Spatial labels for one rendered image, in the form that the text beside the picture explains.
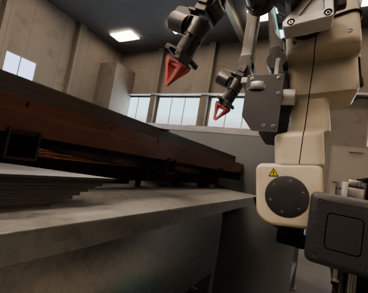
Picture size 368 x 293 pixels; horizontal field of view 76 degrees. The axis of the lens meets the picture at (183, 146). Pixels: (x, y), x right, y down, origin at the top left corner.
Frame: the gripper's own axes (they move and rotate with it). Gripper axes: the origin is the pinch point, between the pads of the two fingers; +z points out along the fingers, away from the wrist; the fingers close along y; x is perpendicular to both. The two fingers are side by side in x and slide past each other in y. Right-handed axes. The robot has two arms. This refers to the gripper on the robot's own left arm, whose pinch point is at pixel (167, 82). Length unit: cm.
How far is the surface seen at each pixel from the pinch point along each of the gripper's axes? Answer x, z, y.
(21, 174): 22.2, 20.3, 39.8
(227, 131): -13, 1, -91
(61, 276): 22, 41, 25
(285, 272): 59, 50, -91
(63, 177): 22.4, 20.2, 34.7
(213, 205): 31.1, 20.6, -1.9
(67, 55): -981, 60, -510
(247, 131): -1, -6, -91
